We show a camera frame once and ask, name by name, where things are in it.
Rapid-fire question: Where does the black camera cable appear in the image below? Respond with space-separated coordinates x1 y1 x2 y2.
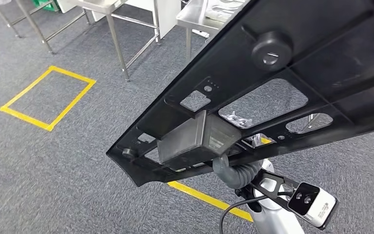
220 192 294 234

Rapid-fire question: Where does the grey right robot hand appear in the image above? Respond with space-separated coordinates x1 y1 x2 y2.
212 111 265 181

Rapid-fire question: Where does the black camera bracket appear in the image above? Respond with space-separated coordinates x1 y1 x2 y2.
235 169 304 211

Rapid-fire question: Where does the green plastic crate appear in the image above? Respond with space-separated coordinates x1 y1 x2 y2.
32 0 60 12

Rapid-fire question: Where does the stainless steel workbench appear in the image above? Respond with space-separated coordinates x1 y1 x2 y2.
175 0 249 62

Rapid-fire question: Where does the white cabinet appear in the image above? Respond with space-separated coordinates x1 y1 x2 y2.
56 0 182 40

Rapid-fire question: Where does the black plastic frame part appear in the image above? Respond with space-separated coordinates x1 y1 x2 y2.
106 0 374 188

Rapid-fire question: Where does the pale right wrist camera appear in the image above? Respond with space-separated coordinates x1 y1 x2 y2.
287 182 337 231

